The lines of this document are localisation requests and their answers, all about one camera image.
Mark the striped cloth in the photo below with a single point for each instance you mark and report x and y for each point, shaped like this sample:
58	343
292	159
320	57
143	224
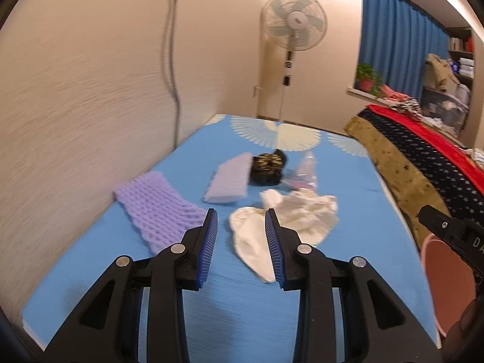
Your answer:
406	107

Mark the red blanket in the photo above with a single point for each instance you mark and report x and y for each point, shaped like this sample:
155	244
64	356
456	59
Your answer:
427	132

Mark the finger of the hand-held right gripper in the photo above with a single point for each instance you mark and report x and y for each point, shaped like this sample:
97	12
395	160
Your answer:
436	221

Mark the potted green plant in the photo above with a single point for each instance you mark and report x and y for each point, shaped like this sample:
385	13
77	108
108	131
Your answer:
366	79

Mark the long purple foam net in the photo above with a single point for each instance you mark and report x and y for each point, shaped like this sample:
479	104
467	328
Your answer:
155	204

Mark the white smooth plastic bag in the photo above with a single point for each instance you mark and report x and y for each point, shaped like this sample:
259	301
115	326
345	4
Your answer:
249	234

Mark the clear plastic storage box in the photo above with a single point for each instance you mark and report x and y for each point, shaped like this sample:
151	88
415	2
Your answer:
444	109

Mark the navy star bedspread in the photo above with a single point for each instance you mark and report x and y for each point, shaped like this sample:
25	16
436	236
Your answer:
435	166

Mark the white stacked boxes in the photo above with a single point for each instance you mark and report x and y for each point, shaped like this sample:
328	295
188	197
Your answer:
462	67

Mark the blue curtain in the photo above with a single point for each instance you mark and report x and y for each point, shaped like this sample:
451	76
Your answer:
397	45

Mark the white wall outlet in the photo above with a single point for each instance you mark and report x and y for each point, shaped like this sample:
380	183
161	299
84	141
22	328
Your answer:
256	90

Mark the khaki star bed sheet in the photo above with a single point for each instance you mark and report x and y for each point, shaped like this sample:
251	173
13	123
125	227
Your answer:
400	170

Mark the black patterned bag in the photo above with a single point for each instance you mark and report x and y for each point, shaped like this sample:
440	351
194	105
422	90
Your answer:
266	166

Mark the pink cloth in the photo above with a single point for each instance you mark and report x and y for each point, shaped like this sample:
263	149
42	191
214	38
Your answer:
393	92

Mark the person's right hand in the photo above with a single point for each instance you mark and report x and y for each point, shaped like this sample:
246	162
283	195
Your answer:
467	325

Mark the blue patterned mat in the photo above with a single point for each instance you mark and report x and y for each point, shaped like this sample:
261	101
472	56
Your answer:
234	317

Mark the pink plastic basin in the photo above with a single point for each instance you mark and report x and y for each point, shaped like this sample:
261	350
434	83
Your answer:
442	272

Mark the white window sill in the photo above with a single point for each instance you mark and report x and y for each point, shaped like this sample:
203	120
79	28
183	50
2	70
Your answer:
359	91

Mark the beige jacket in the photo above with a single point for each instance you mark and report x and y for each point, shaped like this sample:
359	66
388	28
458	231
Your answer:
440	70

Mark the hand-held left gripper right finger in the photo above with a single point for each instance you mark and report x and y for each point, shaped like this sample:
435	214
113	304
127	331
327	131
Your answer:
275	249

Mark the wooden bookshelf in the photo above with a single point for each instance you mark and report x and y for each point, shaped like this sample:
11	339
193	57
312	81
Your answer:
461	32

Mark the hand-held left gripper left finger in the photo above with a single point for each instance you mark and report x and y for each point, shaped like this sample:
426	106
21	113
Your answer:
207	249

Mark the white crumpled cloth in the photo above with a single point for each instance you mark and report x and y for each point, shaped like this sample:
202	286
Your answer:
306	211

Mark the folded lavender cloth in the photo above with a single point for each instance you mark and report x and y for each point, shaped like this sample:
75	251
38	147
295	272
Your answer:
228	177

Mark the clear plastic bag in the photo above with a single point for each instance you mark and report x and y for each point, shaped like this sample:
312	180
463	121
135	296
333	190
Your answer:
302	174

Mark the white standing fan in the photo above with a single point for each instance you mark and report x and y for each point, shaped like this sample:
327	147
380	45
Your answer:
294	19

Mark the row of books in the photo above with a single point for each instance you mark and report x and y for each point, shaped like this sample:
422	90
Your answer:
461	44

